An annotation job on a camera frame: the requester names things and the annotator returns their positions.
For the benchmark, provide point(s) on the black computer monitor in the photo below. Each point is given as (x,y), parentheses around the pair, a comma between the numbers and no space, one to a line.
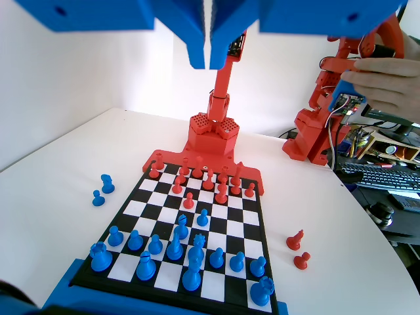
(387,115)

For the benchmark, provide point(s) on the red robot arm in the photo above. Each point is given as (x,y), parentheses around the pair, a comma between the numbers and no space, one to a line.
(223,82)

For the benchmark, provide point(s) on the red queen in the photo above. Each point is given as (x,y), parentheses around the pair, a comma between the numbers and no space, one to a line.
(197,169)

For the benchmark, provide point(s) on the black white chessboard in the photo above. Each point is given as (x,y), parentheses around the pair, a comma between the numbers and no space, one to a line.
(229,226)

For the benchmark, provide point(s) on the black computer mouse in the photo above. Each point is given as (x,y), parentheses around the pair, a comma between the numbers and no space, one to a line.
(380,211)

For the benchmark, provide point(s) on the blue board mounting plate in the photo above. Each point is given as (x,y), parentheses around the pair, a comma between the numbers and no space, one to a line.
(65,285)

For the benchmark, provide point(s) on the red pawn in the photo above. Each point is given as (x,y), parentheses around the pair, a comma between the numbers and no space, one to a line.
(179,187)
(235,189)
(154,174)
(302,262)
(250,192)
(188,202)

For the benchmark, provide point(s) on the blue rook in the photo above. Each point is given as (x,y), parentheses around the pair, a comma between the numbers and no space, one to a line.
(262,292)
(99,259)

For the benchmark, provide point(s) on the red leader arm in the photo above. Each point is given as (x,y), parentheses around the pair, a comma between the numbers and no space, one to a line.
(305,138)

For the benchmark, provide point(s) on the red board mounting plate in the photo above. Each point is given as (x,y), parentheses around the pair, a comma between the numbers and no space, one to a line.
(174,157)

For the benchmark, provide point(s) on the red bishop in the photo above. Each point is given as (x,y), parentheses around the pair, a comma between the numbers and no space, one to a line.
(184,163)
(209,182)

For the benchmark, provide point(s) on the red rook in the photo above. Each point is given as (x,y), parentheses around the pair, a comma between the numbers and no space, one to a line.
(158,162)
(224,172)

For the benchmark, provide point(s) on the black computer keyboard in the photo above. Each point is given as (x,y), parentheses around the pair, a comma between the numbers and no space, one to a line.
(384,177)

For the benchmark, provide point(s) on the wooden desk organizer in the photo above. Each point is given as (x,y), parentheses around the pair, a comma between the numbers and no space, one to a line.
(370,144)

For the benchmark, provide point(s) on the person's hand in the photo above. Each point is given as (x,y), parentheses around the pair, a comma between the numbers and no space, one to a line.
(393,88)

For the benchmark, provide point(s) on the blue bishop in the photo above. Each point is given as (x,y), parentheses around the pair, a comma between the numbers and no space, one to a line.
(145,269)
(181,228)

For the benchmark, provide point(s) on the blue queen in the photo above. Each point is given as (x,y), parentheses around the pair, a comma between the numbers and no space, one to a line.
(197,247)

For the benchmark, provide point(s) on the blue king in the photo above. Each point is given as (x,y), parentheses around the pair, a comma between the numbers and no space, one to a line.
(192,279)

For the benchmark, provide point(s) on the black side desk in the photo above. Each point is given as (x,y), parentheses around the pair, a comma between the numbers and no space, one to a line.
(407,226)

